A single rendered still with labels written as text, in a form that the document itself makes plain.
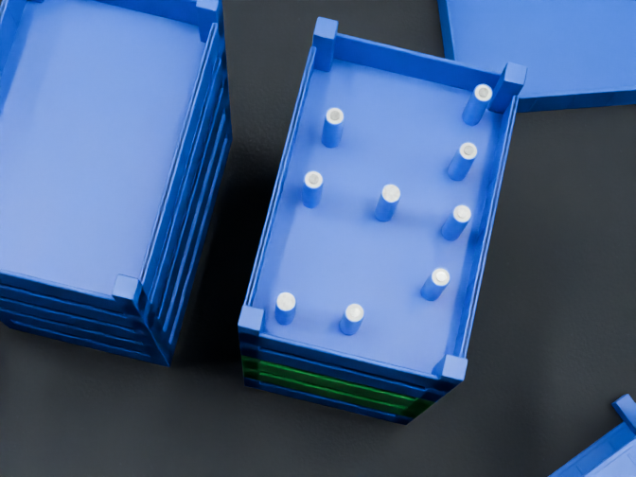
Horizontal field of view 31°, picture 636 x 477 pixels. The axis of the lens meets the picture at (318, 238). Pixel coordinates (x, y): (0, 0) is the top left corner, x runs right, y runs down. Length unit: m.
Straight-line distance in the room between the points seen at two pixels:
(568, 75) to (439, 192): 0.47
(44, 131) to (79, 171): 0.05
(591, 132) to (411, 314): 0.53
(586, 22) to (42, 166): 0.78
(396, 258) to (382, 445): 0.36
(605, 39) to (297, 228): 0.63
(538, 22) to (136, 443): 0.75
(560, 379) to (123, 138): 0.62
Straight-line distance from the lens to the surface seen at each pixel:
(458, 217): 1.03
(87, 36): 1.15
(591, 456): 1.41
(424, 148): 1.11
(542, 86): 1.51
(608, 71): 1.54
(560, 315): 1.43
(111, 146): 1.11
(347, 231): 1.08
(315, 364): 1.08
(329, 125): 1.04
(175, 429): 1.37
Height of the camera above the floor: 1.36
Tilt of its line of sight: 75 degrees down
